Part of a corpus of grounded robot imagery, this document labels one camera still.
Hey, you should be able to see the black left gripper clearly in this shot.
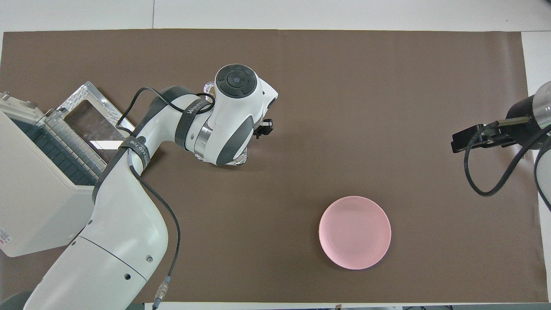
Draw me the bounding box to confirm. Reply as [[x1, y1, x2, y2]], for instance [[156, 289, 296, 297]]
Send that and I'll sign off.
[[254, 118, 275, 139]]

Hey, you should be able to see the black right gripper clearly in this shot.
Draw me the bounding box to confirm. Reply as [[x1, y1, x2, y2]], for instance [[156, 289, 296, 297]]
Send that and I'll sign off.
[[451, 96, 539, 153]]

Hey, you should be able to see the aluminium foil tray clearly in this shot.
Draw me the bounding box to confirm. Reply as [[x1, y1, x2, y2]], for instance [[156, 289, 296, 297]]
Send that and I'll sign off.
[[196, 81, 249, 166]]

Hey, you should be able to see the glass oven door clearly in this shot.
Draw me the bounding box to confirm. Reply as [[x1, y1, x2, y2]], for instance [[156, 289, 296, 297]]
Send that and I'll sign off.
[[56, 82, 156, 186]]

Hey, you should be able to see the metal oven rack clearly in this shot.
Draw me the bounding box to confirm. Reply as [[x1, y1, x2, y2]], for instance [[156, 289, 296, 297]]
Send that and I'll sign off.
[[13, 116, 108, 186]]

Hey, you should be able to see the cream toaster oven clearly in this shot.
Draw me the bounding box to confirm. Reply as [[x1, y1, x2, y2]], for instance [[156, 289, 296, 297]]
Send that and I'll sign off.
[[0, 82, 156, 257]]

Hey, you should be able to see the brown table mat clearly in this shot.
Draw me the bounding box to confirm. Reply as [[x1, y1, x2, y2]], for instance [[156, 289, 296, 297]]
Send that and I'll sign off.
[[0, 29, 548, 303]]

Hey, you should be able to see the pink round plate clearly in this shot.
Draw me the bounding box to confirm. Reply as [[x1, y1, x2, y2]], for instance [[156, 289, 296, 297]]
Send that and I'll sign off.
[[319, 196, 392, 270]]

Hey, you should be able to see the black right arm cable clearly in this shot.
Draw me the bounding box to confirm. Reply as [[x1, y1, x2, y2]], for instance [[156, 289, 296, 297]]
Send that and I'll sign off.
[[464, 121, 551, 197]]

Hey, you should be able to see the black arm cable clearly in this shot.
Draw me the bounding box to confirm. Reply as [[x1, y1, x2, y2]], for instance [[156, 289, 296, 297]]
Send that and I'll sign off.
[[464, 121, 551, 197], [116, 87, 216, 310]]

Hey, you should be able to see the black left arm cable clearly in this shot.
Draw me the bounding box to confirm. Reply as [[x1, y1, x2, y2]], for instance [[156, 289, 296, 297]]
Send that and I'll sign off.
[[116, 87, 216, 310]]

